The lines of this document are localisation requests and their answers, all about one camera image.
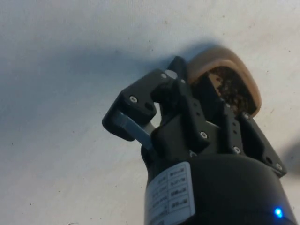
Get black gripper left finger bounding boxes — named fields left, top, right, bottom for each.
left=102, top=55, right=211, bottom=155

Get coffee beans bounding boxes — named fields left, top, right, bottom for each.
left=206, top=66, right=256, bottom=111

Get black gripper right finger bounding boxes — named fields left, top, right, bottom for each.
left=193, top=74, right=288, bottom=178

